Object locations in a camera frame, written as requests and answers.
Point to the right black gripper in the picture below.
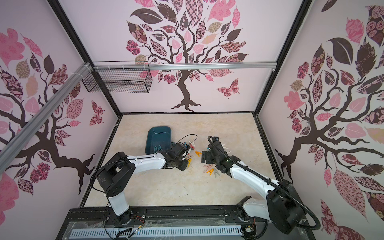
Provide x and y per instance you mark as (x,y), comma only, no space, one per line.
(210,154)

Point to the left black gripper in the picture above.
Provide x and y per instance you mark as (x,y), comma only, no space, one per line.
(183,168)

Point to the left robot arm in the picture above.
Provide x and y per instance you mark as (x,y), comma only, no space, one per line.
(114,176)

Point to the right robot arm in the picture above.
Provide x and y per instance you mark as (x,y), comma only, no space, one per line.
(280,203)

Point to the blue clothespin in box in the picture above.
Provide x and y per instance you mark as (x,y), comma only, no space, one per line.
(157,148)

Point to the dark teal storage box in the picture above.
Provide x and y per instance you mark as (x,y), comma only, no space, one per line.
(161,135)

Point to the beige clothespin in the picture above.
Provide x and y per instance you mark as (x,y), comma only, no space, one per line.
(207,168)

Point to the orange clothespin lower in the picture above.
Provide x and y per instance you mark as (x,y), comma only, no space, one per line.
(210,171)

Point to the grey clothespin lower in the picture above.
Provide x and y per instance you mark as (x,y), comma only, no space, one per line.
(216,173)

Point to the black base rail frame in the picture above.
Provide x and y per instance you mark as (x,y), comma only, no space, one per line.
(178,216)

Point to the white slotted cable duct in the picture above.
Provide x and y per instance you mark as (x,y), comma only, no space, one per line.
(154,232)

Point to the black wire basket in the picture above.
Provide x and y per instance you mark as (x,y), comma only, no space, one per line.
(119,77)

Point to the back aluminium rail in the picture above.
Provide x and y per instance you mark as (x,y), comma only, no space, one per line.
(199,66)

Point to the aluminium rail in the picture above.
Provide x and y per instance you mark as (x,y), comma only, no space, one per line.
(12,149)
(199,66)

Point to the left aluminium rail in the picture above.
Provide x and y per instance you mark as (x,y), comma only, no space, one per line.
(12,149)

